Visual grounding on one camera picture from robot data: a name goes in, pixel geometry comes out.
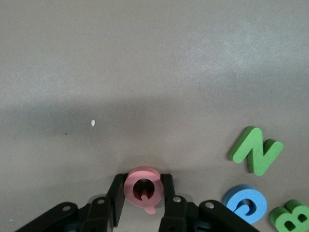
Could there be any pink capital letter Q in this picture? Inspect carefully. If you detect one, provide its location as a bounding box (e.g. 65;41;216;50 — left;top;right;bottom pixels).
123;166;165;215

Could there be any green capital letter N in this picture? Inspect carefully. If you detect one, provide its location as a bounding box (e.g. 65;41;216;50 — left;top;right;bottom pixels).
228;126;284;176

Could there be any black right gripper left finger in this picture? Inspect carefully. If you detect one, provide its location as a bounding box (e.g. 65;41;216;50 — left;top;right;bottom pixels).
14;173;128;232

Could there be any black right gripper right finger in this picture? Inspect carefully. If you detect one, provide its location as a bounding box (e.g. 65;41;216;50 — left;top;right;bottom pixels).
158;173;261;232

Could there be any green capital letter B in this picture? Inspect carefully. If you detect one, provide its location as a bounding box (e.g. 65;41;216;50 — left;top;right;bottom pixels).
269;199;309;232

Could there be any blue capital letter C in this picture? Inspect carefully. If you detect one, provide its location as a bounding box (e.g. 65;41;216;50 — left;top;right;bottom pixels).
222;184;268;225

